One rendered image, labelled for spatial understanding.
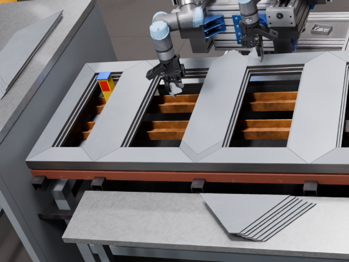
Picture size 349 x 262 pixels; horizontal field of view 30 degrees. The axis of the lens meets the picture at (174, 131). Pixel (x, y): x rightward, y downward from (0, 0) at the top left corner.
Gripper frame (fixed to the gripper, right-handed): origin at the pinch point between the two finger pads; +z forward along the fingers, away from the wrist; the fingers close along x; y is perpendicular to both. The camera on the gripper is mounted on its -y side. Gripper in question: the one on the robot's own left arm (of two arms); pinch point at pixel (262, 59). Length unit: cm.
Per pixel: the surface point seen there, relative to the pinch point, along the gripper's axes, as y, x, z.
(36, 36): 114, -7, -16
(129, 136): 53, 44, 7
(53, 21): 110, -21, -16
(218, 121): 13.4, 36.6, 5.5
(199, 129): 20.8, 41.9, 5.5
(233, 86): 11.7, 12.4, 5.5
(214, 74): 23.1, 2.2, 5.4
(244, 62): 10.3, -5.9, 5.4
